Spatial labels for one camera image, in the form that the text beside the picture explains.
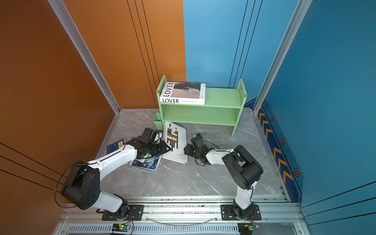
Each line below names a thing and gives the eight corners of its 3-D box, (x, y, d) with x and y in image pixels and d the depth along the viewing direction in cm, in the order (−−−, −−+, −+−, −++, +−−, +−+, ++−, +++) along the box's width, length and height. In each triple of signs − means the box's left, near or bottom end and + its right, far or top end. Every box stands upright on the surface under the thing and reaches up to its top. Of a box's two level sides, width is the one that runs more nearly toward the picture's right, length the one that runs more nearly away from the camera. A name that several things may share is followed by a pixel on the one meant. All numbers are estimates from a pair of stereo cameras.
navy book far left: (108, 154, 98) (105, 150, 95) (107, 147, 101) (104, 144, 98) (126, 147, 101) (123, 144, 98) (124, 141, 105) (122, 138, 101)
